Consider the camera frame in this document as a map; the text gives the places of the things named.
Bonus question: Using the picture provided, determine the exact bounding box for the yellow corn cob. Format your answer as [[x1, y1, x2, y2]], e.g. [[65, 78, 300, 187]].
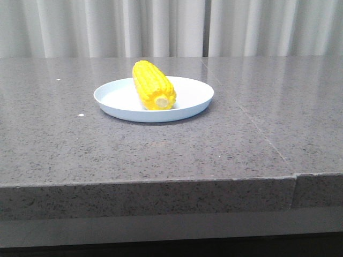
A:
[[132, 60, 177, 110]]

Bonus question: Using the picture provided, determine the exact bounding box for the light blue round plate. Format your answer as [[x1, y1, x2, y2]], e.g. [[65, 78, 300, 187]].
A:
[[94, 76, 214, 123]]

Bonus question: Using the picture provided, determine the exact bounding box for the white pleated curtain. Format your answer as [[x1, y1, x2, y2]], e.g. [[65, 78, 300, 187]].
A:
[[1, 1, 342, 58]]

